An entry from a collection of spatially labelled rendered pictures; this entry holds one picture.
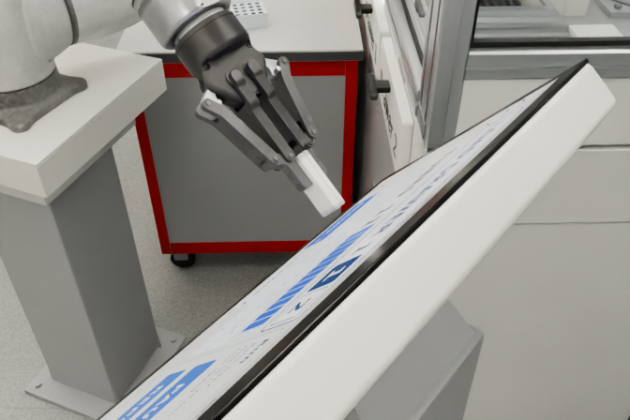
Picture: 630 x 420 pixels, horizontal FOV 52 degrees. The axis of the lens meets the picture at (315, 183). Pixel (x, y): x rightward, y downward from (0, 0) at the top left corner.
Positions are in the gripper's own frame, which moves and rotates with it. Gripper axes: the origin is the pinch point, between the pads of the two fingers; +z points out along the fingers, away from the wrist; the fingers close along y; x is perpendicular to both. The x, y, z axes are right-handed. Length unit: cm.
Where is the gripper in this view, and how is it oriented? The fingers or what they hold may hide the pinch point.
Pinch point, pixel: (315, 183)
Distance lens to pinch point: 69.3
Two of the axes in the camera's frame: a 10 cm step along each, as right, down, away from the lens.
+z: 5.9, 8.1, 0.3
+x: -5.0, 3.4, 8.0
